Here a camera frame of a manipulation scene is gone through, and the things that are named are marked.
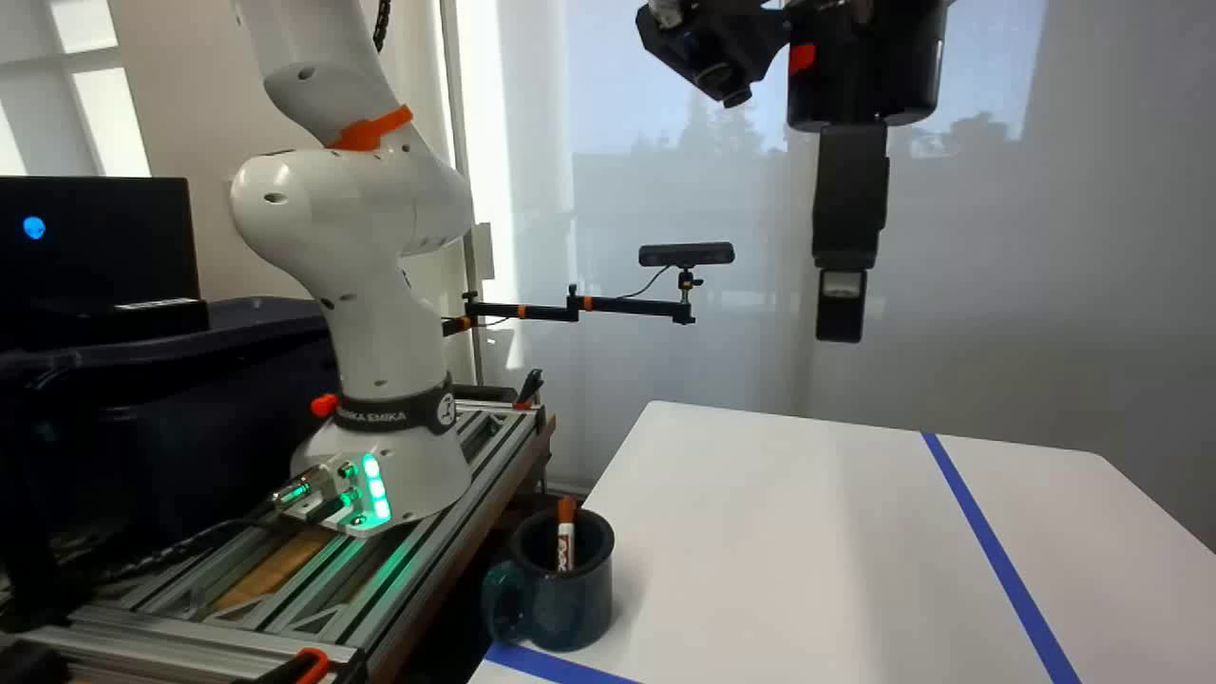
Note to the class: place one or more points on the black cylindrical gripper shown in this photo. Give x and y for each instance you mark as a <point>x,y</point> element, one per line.
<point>867,61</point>

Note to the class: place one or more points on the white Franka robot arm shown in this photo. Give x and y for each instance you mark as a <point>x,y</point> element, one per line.
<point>355,253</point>

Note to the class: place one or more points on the long blue tape strip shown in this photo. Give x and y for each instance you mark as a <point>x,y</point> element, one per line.
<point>988,543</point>

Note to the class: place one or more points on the dark blue speckled mug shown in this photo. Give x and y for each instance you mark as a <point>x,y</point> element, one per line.
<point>572,592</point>

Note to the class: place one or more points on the short blue tape strip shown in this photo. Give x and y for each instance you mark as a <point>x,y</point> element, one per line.
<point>545,665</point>

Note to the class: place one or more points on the red knob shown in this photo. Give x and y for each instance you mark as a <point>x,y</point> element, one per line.
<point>325,404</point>

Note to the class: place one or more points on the aluminium profile robot stand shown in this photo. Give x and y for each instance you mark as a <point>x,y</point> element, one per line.
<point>316,584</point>

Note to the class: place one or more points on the orange clamp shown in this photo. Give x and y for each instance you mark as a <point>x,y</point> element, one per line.
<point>309,661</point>

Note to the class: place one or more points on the black storage bin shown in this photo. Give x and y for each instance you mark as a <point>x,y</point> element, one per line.
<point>165,404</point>

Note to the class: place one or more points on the black monitor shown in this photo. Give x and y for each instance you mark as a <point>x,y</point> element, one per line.
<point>100,239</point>

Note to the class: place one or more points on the black bar camera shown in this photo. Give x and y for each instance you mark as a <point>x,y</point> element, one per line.
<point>684,253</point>

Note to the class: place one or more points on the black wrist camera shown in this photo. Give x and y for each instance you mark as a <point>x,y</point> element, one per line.
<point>708,43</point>

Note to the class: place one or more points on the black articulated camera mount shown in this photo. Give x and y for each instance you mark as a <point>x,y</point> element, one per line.
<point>593,304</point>

